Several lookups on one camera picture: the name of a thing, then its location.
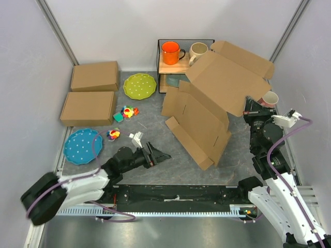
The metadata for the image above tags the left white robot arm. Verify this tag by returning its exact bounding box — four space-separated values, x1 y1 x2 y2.
20 142 171 226

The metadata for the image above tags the teal rectangular dish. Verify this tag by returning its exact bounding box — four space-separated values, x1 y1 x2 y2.
166 74 190 88

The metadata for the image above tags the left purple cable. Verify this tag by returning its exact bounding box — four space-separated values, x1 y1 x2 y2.
25 129 137 223

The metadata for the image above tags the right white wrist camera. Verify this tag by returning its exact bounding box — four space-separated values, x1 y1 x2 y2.
272 108 302 128

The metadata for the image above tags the folded cardboard box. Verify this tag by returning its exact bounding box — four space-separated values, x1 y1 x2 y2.
71 61 119 92
60 91 117 127

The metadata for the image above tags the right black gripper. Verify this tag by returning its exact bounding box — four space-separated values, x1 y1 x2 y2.
243 96 278 151

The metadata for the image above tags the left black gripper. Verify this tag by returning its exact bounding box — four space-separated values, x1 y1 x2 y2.
121 141 171 173

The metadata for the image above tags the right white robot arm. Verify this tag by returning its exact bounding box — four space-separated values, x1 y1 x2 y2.
236 97 330 247

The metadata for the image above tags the brown cardboard box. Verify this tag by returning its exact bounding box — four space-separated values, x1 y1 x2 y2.
161 41 275 170

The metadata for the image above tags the rainbow flower plush toy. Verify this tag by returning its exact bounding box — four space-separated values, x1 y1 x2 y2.
121 105 140 119

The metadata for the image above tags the white slotted cable duct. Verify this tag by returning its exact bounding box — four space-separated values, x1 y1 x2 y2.
56 204 256 218

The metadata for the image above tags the beige ceramic mug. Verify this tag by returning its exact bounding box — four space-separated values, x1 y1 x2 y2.
188 42 209 67

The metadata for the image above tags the rear folded cardboard box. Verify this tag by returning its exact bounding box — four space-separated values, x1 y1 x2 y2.
71 61 119 92

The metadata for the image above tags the small rainbow flower plush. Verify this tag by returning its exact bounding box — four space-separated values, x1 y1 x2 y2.
106 128 121 141

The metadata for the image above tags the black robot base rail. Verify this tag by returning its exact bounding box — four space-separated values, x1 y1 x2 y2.
99 184 250 205

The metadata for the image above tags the front folded cardboard box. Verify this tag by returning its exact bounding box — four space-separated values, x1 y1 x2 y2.
60 91 117 127

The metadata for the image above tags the orange mug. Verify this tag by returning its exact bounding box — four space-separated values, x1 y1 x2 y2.
161 41 186 65

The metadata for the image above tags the green dotted plate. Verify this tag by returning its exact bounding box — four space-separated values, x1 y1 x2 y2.
123 73 157 100

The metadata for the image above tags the pink mug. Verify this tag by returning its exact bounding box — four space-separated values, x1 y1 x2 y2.
258 91 279 108

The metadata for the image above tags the black wire wooden shelf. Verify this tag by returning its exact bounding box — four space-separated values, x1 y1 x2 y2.
156 39 215 94

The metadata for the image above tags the blue dotted plate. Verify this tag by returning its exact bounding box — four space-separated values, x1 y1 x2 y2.
63 128 103 165

